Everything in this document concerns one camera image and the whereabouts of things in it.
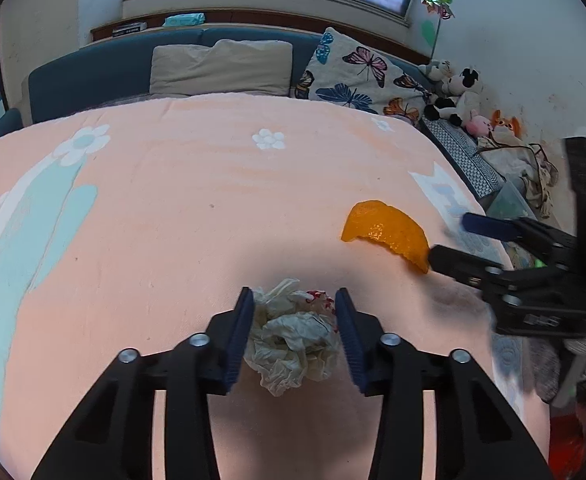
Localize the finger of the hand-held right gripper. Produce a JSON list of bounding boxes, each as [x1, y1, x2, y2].
[[462, 211, 580, 267], [428, 243, 524, 311]]

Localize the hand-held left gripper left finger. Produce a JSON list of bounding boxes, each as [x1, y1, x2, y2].
[[30, 286, 255, 480]]

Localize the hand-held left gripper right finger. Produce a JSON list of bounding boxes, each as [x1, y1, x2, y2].
[[335, 287, 556, 480]]

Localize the white plastic bag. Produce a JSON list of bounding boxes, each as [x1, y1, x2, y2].
[[243, 278, 341, 397]]

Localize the orange peel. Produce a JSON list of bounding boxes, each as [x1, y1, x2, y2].
[[341, 200, 431, 275]]

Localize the clear plastic storage box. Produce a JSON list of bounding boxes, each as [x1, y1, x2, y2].
[[483, 180, 534, 221]]

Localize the orange fox plush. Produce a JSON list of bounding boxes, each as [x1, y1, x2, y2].
[[490, 110, 524, 142]]

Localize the pink plush toy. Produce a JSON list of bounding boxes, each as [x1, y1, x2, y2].
[[465, 115, 492, 137]]

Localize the black and white cow plush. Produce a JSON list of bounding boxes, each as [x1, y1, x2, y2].
[[425, 66, 484, 127]]

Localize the red plastic object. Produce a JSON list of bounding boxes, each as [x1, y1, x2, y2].
[[548, 407, 586, 476]]

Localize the peach printed blanket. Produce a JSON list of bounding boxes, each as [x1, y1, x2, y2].
[[0, 92, 551, 480]]

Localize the grey white plush toy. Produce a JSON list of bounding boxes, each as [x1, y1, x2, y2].
[[419, 60, 454, 96]]

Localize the butterfly print pillow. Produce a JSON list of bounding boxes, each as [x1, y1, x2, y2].
[[295, 26, 431, 128]]

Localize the blue sofa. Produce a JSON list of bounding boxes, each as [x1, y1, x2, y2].
[[0, 27, 504, 201]]

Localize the wooden window ledge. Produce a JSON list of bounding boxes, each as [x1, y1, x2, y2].
[[90, 10, 431, 61]]

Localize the teal tissue pack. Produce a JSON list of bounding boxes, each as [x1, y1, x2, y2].
[[163, 12, 206, 28]]

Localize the stack of books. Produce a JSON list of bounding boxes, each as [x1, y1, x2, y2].
[[112, 21, 148, 37]]

